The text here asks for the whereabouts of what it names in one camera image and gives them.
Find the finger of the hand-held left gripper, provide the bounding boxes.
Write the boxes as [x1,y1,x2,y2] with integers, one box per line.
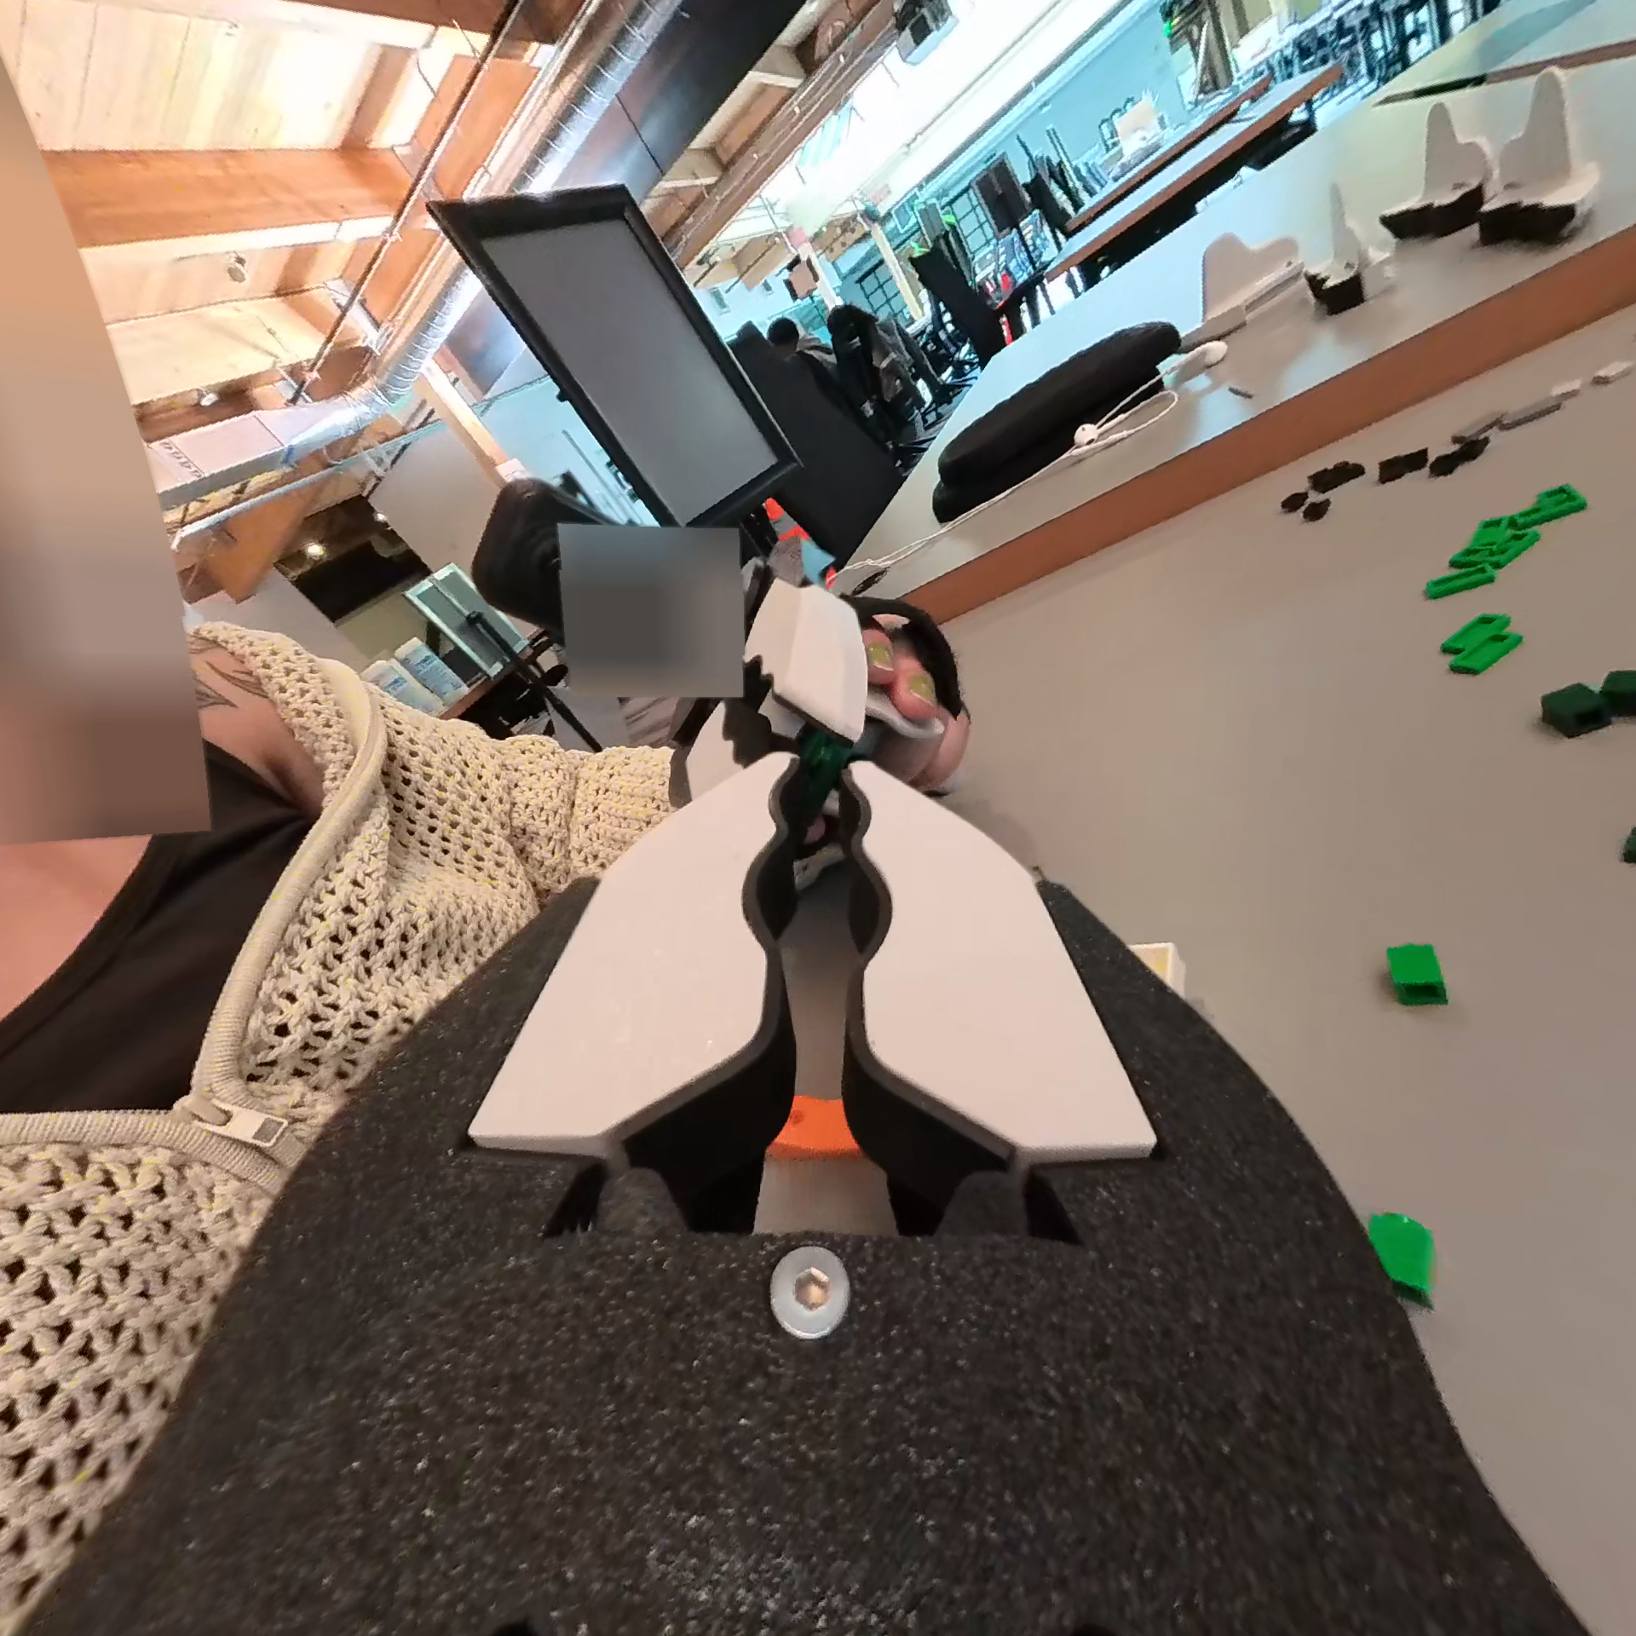
[739,580,876,747]

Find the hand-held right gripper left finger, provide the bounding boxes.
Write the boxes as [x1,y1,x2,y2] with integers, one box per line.
[469,751,798,1166]

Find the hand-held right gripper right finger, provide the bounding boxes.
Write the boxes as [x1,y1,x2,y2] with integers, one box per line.
[837,763,1162,1172]

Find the person's left forearm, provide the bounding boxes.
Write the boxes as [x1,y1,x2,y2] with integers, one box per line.
[383,728,687,959]

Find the small black lego pieces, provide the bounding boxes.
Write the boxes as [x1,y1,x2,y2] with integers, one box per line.
[1271,432,1499,527]

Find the pile of bright green lego pieces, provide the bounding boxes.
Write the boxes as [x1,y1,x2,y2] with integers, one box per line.
[1421,482,1589,681]

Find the scattered dark green lego pieces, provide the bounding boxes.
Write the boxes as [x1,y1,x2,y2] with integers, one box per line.
[1536,667,1636,745]

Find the person's left hand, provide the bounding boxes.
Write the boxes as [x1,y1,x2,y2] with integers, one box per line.
[850,599,977,786]

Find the orange brick separator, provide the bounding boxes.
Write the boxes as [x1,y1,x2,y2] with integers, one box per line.
[776,1092,854,1166]

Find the monitor on black stand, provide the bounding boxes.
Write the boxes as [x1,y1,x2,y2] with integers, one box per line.
[424,182,802,533]

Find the black oval case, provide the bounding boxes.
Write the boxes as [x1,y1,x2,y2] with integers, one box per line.
[930,317,1185,515]

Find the white earphones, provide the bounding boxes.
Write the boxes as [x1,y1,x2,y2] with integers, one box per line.
[1070,338,1255,451]

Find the black inner top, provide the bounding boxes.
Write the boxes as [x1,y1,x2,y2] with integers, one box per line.
[0,735,326,1115]

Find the cream knit sweater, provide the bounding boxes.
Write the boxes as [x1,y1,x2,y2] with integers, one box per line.
[0,621,679,1565]

